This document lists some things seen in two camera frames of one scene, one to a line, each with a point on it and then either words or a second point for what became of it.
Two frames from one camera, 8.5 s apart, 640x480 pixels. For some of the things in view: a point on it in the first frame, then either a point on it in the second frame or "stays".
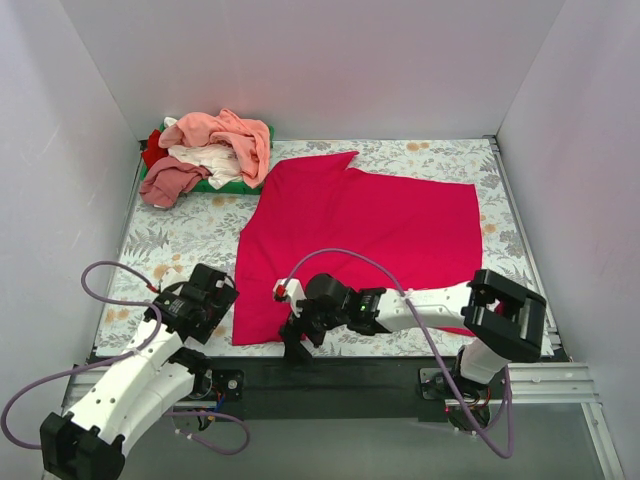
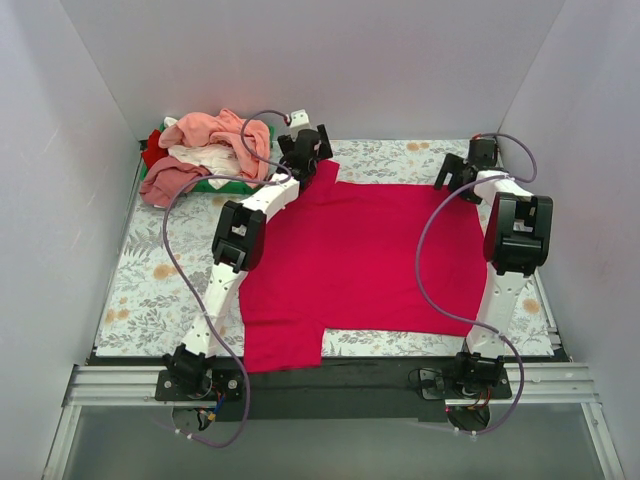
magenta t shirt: [423, 232] stays
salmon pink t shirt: [250, 138] stays
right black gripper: [310, 320] -> [451, 171]
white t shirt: [221, 160] stays
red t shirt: [154, 151] stays
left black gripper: [211, 310] -> [305, 145]
